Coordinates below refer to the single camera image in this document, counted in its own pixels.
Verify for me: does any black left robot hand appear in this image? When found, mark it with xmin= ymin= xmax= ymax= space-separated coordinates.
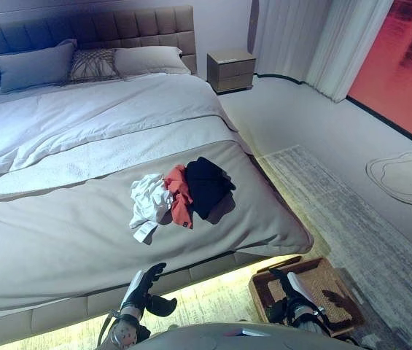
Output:
xmin=120 ymin=262 xmax=178 ymax=317

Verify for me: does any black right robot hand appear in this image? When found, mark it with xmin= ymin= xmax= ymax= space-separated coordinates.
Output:
xmin=265 ymin=268 xmax=327 ymax=325

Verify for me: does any red garment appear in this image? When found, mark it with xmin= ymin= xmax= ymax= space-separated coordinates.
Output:
xmin=164 ymin=164 xmax=195 ymax=230

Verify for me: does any white garment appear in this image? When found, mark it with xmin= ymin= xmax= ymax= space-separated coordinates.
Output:
xmin=129 ymin=174 xmax=174 ymax=242

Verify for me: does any black garment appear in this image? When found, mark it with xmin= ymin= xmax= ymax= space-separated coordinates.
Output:
xmin=185 ymin=156 xmax=237 ymax=221

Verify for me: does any woven wicker basket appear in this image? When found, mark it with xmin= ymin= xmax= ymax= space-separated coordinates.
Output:
xmin=248 ymin=257 xmax=366 ymax=338

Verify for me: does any grey robot torso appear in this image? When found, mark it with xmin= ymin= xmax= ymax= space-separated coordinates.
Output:
xmin=128 ymin=322 xmax=359 ymax=350

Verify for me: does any grey streaked rug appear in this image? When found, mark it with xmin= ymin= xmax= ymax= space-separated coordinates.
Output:
xmin=0 ymin=144 xmax=412 ymax=350

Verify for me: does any white outlined floor mat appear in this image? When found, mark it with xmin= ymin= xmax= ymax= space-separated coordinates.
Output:
xmin=365 ymin=151 xmax=412 ymax=206

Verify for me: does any white duvet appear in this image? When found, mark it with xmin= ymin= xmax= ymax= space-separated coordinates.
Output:
xmin=0 ymin=71 xmax=241 ymax=183

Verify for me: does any white pillow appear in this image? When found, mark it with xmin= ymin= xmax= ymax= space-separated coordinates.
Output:
xmin=113 ymin=46 xmax=191 ymax=77
xmin=0 ymin=39 xmax=79 ymax=94

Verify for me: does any patterned grey cushion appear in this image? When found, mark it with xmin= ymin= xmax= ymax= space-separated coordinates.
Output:
xmin=67 ymin=48 xmax=123 ymax=82

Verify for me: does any brown wooden nightstand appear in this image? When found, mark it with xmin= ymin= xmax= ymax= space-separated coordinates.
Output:
xmin=206 ymin=49 xmax=257 ymax=96

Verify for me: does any red printed box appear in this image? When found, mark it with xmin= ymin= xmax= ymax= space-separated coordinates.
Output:
xmin=347 ymin=0 xmax=412 ymax=150

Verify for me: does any white curtain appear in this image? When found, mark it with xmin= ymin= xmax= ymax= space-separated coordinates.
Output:
xmin=252 ymin=0 xmax=396 ymax=103

